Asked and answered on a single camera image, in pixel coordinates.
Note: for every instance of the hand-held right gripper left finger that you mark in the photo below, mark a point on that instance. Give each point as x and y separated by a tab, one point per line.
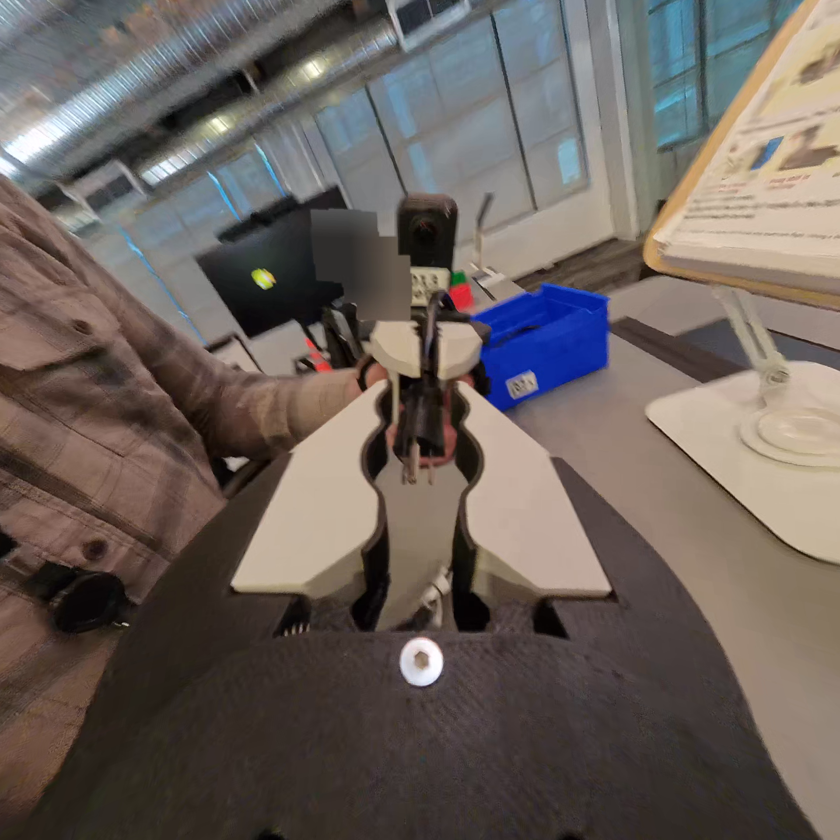
308	518

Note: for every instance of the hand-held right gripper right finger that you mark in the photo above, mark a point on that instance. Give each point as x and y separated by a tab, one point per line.
525	518

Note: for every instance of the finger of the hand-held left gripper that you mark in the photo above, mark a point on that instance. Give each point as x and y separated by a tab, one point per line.
397	348
459	348

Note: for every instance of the blue plastic bin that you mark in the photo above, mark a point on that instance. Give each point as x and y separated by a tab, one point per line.
558	341

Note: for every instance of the person's left forearm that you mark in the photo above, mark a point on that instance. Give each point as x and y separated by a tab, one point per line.
295	407

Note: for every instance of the person's left hand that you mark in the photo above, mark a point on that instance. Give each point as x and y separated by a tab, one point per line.
375	375

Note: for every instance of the black monitor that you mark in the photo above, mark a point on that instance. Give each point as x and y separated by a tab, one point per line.
249	308

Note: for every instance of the black round clip device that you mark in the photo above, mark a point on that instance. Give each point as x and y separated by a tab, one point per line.
85	600

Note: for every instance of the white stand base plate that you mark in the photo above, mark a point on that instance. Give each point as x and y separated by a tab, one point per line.
722	459

